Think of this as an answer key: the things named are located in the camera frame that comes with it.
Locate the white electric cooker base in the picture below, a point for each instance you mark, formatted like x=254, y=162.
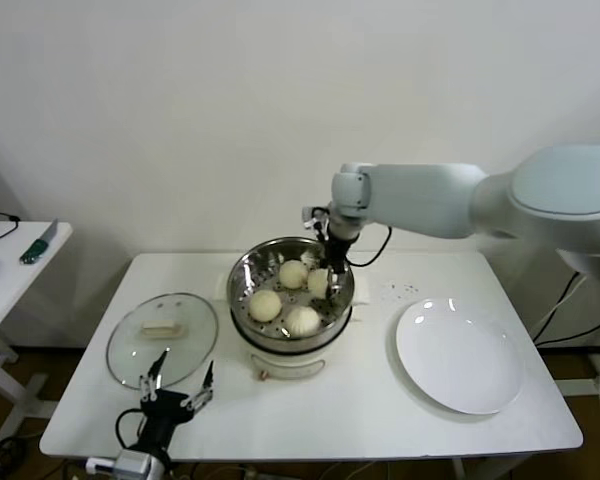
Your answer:
x=285, y=367

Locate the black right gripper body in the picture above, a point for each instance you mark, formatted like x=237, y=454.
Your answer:
x=337, y=250

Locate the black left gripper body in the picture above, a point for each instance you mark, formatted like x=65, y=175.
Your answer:
x=165, y=407

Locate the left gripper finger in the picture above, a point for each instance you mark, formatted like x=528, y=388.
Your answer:
x=157, y=367
x=209, y=377

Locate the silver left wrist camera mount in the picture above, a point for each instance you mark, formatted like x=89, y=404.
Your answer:
x=132, y=462

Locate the white side table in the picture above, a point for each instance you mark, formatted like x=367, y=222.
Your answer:
x=10, y=280

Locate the stainless steel steamer basket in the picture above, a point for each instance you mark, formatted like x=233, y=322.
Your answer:
x=290, y=341

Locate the white steamed baozi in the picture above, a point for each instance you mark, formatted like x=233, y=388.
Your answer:
x=265, y=305
x=319, y=282
x=302, y=320
x=293, y=273

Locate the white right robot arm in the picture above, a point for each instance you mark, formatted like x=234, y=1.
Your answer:
x=420, y=200

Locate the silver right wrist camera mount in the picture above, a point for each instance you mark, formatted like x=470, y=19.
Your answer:
x=316, y=217

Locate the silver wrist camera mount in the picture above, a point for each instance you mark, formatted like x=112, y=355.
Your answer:
x=132, y=462
x=316, y=217

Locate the white round plate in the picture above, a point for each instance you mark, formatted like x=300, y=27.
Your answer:
x=430, y=350

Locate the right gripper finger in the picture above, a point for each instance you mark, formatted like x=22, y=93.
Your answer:
x=339, y=282

